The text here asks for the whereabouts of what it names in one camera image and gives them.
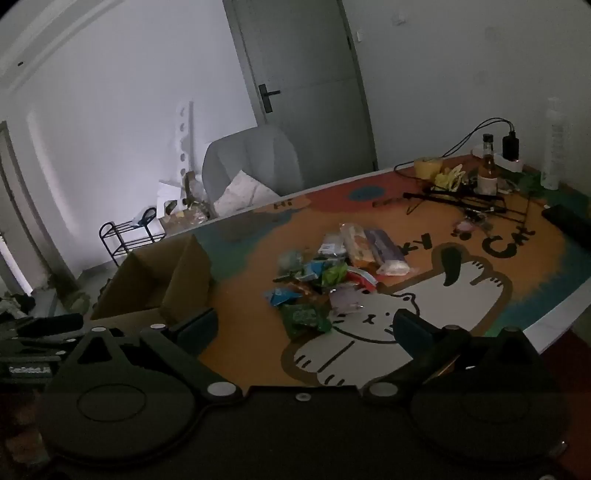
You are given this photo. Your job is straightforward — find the grey chair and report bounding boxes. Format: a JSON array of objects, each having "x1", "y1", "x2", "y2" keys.
[{"x1": 202, "y1": 124, "x2": 304, "y2": 217}]

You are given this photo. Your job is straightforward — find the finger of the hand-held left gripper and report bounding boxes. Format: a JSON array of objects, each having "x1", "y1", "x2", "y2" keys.
[{"x1": 14, "y1": 313, "x2": 85, "y2": 337}]

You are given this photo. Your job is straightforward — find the grey white snack packet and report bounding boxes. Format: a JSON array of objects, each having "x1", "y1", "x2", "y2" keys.
[{"x1": 320, "y1": 232, "x2": 348, "y2": 258}]

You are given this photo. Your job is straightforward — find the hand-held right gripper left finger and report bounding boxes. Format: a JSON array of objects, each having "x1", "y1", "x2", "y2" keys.
[{"x1": 60, "y1": 307, "x2": 243, "y2": 404}]

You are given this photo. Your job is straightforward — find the dark green snack packet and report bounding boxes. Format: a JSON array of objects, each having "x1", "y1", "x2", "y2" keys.
[{"x1": 281, "y1": 304, "x2": 332, "y2": 340}]

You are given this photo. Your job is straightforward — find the bright green snack packet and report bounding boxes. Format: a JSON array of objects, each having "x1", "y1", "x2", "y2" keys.
[{"x1": 321, "y1": 263, "x2": 349, "y2": 288}]

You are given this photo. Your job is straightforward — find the cardboard box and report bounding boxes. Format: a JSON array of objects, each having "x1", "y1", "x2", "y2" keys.
[{"x1": 90, "y1": 234, "x2": 213, "y2": 326}]

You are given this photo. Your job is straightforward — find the teal snack packet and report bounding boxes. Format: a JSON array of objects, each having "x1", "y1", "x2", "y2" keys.
[{"x1": 277, "y1": 249, "x2": 308, "y2": 277}]

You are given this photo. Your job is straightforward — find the pale purple snack packet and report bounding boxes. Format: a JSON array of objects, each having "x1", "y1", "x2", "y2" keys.
[{"x1": 329, "y1": 286, "x2": 370, "y2": 317}]

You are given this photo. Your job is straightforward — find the white printed cushion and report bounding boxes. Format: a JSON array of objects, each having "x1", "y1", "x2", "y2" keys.
[{"x1": 213, "y1": 170, "x2": 274, "y2": 217}]

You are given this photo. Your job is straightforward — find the black cables and clamp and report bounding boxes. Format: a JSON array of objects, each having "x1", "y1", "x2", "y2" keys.
[{"x1": 404, "y1": 185, "x2": 532, "y2": 223}]

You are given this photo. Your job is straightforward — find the red and white snack packet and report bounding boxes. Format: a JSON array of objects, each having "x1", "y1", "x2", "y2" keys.
[{"x1": 346, "y1": 270, "x2": 378, "y2": 292}]

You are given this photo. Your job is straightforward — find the clear plastic bag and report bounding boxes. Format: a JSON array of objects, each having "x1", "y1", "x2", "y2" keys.
[{"x1": 159, "y1": 203, "x2": 211, "y2": 234}]

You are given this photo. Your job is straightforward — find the clear plastic bottle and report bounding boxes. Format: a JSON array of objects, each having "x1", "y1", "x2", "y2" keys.
[{"x1": 541, "y1": 97, "x2": 567, "y2": 191}]

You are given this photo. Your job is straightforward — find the black cable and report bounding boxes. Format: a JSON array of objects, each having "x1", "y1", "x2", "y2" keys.
[{"x1": 443, "y1": 117, "x2": 514, "y2": 158}]

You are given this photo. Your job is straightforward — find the glass bottle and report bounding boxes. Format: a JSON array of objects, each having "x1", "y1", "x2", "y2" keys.
[{"x1": 478, "y1": 134, "x2": 498, "y2": 195}]

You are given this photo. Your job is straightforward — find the orange bread packet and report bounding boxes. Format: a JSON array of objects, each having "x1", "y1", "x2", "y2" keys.
[{"x1": 341, "y1": 222, "x2": 376, "y2": 268}]

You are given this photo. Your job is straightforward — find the grey door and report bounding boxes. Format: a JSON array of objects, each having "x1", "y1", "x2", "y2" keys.
[{"x1": 224, "y1": 0, "x2": 377, "y2": 191}]

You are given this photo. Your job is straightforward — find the white power strip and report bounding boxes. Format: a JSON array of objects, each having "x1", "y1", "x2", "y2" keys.
[{"x1": 471, "y1": 145, "x2": 525, "y2": 173}]

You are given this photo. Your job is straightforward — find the yellow tape roll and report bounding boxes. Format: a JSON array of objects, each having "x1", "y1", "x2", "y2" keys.
[{"x1": 414, "y1": 157, "x2": 444, "y2": 179}]

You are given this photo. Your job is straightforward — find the black metal shoe rack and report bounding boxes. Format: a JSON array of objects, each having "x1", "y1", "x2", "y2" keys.
[{"x1": 99, "y1": 208, "x2": 166, "y2": 267}]

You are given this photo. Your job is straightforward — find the clear white snack packet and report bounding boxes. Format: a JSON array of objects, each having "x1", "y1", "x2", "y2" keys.
[{"x1": 376, "y1": 258, "x2": 411, "y2": 277}]

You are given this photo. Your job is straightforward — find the pale blue snack packet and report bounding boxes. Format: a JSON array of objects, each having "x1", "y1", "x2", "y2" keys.
[{"x1": 300, "y1": 261, "x2": 329, "y2": 282}]

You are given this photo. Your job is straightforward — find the white paper box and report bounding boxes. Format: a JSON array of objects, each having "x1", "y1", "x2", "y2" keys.
[{"x1": 154, "y1": 180, "x2": 186, "y2": 217}]

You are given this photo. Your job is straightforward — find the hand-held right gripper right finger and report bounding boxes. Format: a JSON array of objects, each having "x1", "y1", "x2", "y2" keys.
[{"x1": 367, "y1": 308, "x2": 542, "y2": 398}]

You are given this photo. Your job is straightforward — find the white board with holes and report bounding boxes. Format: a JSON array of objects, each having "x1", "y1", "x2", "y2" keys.
[{"x1": 173, "y1": 99, "x2": 195, "y2": 182}]

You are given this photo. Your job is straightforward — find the black door handle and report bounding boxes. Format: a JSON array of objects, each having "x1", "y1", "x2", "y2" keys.
[{"x1": 259, "y1": 84, "x2": 281, "y2": 114}]

